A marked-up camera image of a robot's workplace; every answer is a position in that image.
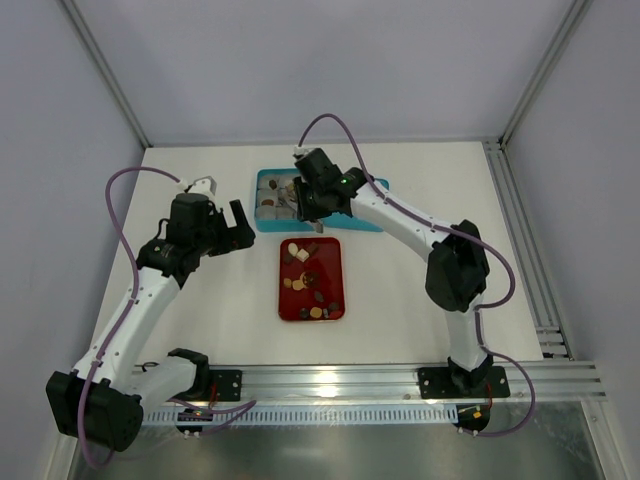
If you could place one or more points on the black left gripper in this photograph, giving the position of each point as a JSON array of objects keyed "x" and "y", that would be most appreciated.
[{"x": 228, "y": 235}]

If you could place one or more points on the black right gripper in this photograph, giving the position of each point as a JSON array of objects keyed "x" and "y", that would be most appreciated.
[{"x": 308, "y": 208}]

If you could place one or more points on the stainless steel tongs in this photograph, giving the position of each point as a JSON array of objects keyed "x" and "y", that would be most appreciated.
[{"x": 290, "y": 199}]

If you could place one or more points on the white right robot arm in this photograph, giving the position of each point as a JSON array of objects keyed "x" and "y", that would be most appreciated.
[{"x": 456, "y": 268}]

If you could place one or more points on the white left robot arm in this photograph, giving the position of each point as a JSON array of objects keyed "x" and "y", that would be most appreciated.
[{"x": 99, "y": 401}]

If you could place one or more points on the teal tin lid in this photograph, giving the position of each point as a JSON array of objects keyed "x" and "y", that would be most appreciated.
[{"x": 360, "y": 220}]

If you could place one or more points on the teal tin box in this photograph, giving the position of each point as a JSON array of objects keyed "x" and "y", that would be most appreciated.
[{"x": 278, "y": 218}]

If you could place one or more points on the red lacquer tray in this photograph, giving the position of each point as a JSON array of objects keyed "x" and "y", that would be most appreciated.
[{"x": 316, "y": 282}]

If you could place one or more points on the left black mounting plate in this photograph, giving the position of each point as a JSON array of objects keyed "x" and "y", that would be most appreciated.
[{"x": 225, "y": 385}]

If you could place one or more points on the black mounting plate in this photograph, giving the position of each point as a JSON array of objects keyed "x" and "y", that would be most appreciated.
[
  {"x": 225, "y": 385},
  {"x": 439, "y": 383}
]

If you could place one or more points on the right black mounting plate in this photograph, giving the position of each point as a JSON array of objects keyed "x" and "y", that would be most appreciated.
[{"x": 439, "y": 383}]

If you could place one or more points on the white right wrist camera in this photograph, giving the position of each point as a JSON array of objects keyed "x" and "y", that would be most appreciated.
[{"x": 301, "y": 151}]

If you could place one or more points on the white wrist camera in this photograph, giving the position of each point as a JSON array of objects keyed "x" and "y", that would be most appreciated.
[
  {"x": 301, "y": 151},
  {"x": 204, "y": 186}
]

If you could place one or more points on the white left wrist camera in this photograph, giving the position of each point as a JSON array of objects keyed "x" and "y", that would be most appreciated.
[{"x": 204, "y": 186}]

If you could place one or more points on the white slotted cable duct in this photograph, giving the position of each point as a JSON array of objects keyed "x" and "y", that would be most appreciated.
[{"x": 265, "y": 415}]

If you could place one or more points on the aluminium frame post left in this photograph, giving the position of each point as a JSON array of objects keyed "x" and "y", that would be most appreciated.
[{"x": 89, "y": 43}]

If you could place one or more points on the aluminium frame post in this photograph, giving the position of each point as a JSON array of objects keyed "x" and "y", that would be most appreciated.
[
  {"x": 569, "y": 24},
  {"x": 89, "y": 43}
]

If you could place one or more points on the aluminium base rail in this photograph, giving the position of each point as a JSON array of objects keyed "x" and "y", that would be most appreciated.
[{"x": 553, "y": 380}]

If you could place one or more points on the aluminium frame post right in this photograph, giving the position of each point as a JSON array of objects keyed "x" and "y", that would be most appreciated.
[{"x": 569, "y": 24}]

